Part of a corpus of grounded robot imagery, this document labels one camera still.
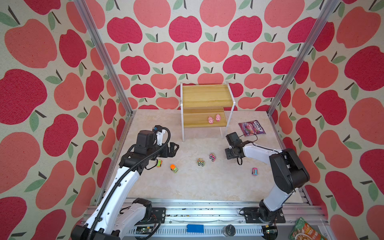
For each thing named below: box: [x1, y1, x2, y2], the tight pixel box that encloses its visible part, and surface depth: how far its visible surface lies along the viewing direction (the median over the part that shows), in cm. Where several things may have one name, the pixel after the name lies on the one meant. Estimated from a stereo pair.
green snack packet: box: [289, 217, 329, 240], surface depth 70 cm
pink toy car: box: [209, 152, 217, 162], surface depth 95 cm
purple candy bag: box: [238, 120, 267, 137], surface depth 110 cm
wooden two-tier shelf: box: [180, 81, 236, 142], surface depth 88 cm
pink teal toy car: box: [251, 167, 259, 176], surface depth 88 cm
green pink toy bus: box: [196, 158, 205, 167], surface depth 93 cm
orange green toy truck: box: [170, 164, 178, 173], surface depth 90 cm
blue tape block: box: [186, 224, 205, 233], surface depth 73 cm
